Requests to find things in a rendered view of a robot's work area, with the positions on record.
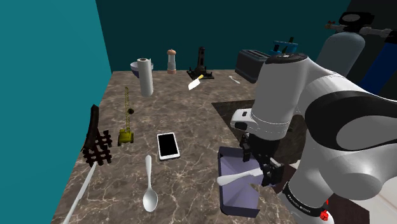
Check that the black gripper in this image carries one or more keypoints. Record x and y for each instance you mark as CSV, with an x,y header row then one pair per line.
x,y
262,147

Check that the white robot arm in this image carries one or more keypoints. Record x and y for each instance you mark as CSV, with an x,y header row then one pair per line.
x,y
328,102

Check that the white table knife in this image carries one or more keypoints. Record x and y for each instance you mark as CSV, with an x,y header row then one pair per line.
x,y
231,179

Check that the purple open tray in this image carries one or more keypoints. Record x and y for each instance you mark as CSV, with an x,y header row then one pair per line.
x,y
235,194

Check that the small white fork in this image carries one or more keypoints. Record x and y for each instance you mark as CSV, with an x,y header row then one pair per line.
x,y
234,80

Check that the white smartphone black screen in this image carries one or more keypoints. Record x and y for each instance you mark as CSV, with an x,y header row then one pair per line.
x,y
167,145

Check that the black toaster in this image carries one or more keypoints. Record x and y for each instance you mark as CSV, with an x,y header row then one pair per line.
x,y
248,65

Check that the white spoon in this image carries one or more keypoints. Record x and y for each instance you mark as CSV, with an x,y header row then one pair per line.
x,y
150,198

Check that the black upright stand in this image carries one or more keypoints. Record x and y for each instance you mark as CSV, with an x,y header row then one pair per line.
x,y
201,62

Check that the blue knife block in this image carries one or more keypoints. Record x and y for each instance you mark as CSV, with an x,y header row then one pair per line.
x,y
287,46

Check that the pepper grinder with tan cap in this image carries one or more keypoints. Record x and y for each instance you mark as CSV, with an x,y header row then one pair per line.
x,y
171,63

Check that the yellow toy crane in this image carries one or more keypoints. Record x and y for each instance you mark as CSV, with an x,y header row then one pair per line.
x,y
125,136

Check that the grey gas cylinder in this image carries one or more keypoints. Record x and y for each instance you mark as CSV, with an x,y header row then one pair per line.
x,y
339,51

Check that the white paper towel roll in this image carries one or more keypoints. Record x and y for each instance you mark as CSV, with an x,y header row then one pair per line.
x,y
145,77

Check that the blue cylinder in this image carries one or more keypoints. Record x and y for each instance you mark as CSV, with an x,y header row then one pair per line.
x,y
380,69

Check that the white and purple bowl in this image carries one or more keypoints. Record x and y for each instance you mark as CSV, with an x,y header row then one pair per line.
x,y
134,69

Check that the dark brown lattice rack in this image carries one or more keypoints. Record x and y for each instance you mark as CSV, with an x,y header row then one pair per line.
x,y
94,145

